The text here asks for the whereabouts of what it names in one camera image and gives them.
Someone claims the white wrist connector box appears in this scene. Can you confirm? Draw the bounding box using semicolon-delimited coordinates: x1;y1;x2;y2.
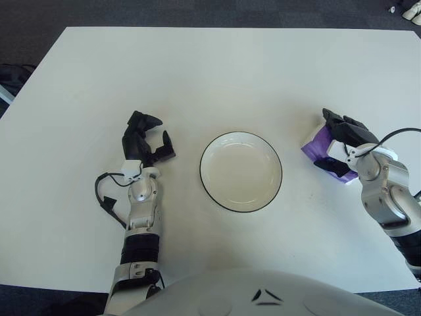
326;140;358;165
120;160;142;181

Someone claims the light blue panel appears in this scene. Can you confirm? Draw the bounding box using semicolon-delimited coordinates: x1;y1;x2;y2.
0;84;16;103

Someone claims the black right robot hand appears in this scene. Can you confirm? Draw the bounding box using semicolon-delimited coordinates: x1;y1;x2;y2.
314;107;380;177

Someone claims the purple tissue paper pack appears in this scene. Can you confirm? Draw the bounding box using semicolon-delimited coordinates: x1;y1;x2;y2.
301;123;359;187

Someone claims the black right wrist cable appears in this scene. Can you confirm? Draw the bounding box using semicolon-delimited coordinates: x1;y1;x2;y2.
343;127;421;159

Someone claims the white right wrist connector box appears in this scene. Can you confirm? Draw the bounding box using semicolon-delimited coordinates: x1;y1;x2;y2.
326;140;358;165

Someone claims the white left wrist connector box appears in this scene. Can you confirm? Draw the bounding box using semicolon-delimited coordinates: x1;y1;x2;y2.
120;160;142;181

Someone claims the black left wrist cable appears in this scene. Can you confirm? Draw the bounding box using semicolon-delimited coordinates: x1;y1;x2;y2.
94;172;131;230

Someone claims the white plate with black rim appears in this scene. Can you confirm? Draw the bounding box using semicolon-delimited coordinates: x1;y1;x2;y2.
199;131;284;213

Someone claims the black bag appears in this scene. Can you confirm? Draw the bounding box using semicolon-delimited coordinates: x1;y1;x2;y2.
0;64;36;92

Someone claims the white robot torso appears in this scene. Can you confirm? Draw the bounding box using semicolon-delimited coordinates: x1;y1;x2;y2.
124;268;395;316

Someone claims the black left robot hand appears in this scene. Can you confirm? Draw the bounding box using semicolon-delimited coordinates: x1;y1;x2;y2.
120;111;178;165

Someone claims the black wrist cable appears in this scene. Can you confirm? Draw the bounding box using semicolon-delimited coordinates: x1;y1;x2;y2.
343;127;421;159
94;172;131;230

